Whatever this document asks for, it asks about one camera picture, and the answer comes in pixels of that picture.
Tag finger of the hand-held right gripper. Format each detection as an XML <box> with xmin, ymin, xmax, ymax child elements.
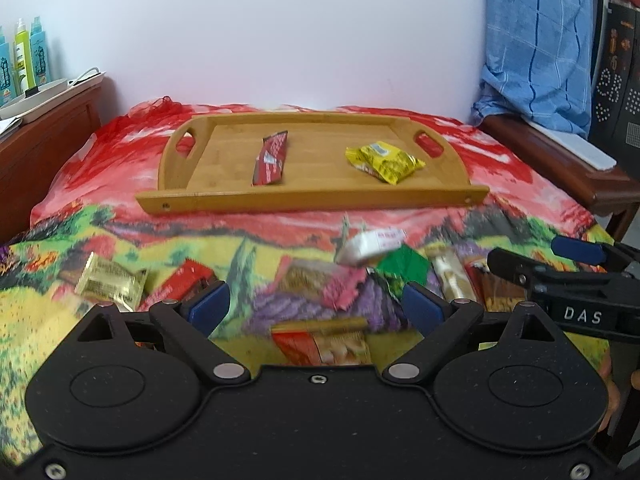
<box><xmin>486</xmin><ymin>246</ymin><xmax>608</xmax><ymax>292</ymax></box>
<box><xmin>550</xmin><ymin>236</ymin><xmax>635</xmax><ymax>274</ymax></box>

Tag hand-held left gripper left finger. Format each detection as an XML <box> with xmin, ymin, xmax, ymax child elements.
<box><xmin>72</xmin><ymin>280</ymin><xmax>253</xmax><ymax>387</ymax></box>

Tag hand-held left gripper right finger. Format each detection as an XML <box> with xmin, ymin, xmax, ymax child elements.
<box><xmin>381</xmin><ymin>282</ymin><xmax>563</xmax><ymax>388</ymax></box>

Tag brown red label snack packet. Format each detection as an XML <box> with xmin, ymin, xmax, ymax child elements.
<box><xmin>465</xmin><ymin>255</ymin><xmax>526</xmax><ymax>311</ymax></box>

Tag red snack bar packet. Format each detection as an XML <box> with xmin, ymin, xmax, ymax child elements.
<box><xmin>137</xmin><ymin>258</ymin><xmax>217</xmax><ymax>313</ymax></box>

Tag beige snack packet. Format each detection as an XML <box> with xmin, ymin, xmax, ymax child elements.
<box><xmin>431</xmin><ymin>247</ymin><xmax>481</xmax><ymax>303</ymax></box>

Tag green snack packet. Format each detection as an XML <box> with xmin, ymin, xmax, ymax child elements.
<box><xmin>376</xmin><ymin>246</ymin><xmax>432</xmax><ymax>307</ymax></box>

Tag white snack packet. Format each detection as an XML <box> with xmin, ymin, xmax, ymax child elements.
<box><xmin>334</xmin><ymin>227</ymin><xmax>407</xmax><ymax>267</ymax></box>

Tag red orange snack packet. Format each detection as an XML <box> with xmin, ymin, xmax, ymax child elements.
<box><xmin>271</xmin><ymin>317</ymin><xmax>373</xmax><ymax>367</ymax></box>

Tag pink snack packet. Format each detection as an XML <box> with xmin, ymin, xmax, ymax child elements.
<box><xmin>274</xmin><ymin>255</ymin><xmax>368</xmax><ymax>311</ymax></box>

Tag yellow snack packet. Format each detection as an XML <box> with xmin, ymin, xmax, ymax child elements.
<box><xmin>345</xmin><ymin>141</ymin><xmax>427</xmax><ymax>185</ymax></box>

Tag dark red striped snack packet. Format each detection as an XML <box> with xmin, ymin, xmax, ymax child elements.
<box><xmin>251</xmin><ymin>130</ymin><xmax>289</xmax><ymax>187</ymax></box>

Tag wooden serving tray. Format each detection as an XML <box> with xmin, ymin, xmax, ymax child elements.
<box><xmin>136</xmin><ymin>111</ymin><xmax>491</xmax><ymax>217</ymax></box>

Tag person's right hand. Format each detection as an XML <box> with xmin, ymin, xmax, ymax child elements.
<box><xmin>597</xmin><ymin>355</ymin><xmax>623</xmax><ymax>433</ymax></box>

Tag wooden armrest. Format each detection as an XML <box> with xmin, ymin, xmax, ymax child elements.
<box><xmin>480</xmin><ymin>114</ymin><xmax>640</xmax><ymax>241</ymax></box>

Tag gold snack packet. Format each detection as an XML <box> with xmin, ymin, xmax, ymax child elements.
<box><xmin>75</xmin><ymin>252</ymin><xmax>150</xmax><ymax>312</ymax></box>

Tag white board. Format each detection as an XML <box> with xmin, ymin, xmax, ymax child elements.
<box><xmin>525</xmin><ymin>120</ymin><xmax>618</xmax><ymax>171</ymax></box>

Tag black dotted poster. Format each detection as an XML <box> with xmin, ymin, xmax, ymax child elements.
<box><xmin>590</xmin><ymin>0</ymin><xmax>640</xmax><ymax>156</ymax></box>

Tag blue plaid cloth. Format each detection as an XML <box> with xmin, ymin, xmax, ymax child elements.
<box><xmin>471</xmin><ymin>0</ymin><xmax>595</xmax><ymax>140</ymax></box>

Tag teal spray bottle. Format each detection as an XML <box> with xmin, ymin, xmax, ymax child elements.
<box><xmin>30</xmin><ymin>16</ymin><xmax>52</xmax><ymax>86</ymax></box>
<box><xmin>0</xmin><ymin>27</ymin><xmax>17</xmax><ymax>108</ymax></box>

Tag yellow green spray bottle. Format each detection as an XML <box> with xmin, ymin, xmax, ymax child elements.
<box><xmin>14</xmin><ymin>18</ymin><xmax>36</xmax><ymax>93</ymax></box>

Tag wooden bed frame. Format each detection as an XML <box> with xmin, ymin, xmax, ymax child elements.
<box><xmin>0</xmin><ymin>80</ymin><xmax>103</xmax><ymax>246</ymax></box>

